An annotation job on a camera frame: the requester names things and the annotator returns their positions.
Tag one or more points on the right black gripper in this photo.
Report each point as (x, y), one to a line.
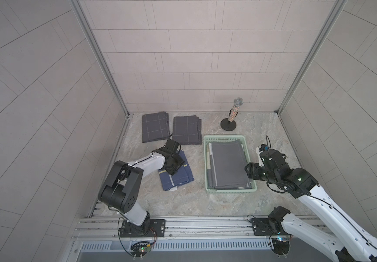
(251, 170)

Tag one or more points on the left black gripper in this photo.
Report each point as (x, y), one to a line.
(181, 161)

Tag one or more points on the dark grey checked pillowcase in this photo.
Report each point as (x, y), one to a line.
(155, 127)
(187, 130)

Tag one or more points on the blue pillowcase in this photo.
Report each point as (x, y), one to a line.
(184, 175)

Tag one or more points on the mint green plastic basket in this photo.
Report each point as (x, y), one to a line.
(225, 138)

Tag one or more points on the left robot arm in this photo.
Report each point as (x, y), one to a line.
(120, 189)

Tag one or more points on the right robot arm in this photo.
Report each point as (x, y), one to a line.
(347, 242)

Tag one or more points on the stand with patterned tube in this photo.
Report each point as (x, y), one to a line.
(229, 124)

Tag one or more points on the right circuit board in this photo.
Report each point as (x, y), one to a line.
(280, 247)

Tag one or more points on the circuit board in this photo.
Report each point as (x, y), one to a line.
(280, 247)
(140, 249)

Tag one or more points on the left circuit board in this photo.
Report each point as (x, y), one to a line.
(140, 249)

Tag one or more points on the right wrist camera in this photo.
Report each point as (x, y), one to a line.
(262, 149)

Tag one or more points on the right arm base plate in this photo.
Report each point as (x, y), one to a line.
(266, 227)

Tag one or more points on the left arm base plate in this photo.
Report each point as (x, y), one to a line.
(149, 229)

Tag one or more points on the aluminium rail frame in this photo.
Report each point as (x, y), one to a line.
(188, 239)

